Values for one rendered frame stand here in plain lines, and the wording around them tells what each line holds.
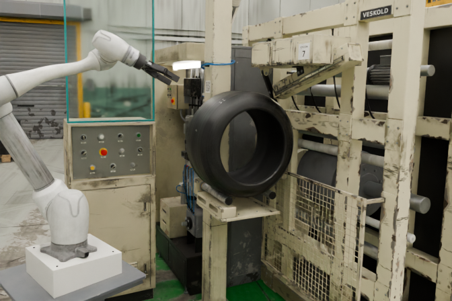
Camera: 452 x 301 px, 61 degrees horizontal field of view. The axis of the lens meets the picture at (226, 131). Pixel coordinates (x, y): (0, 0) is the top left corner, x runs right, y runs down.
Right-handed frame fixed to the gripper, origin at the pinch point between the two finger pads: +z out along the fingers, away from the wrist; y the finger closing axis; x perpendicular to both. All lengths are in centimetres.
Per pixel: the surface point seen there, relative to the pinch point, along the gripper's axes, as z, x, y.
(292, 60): 50, 38, 15
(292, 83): 65, 36, -4
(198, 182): 49, -39, -35
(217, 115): 28.5, -4.8, 2.8
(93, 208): 6, -81, -73
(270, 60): 47, 41, -7
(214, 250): 83, -74, -44
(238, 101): 35.3, 7.0, 4.2
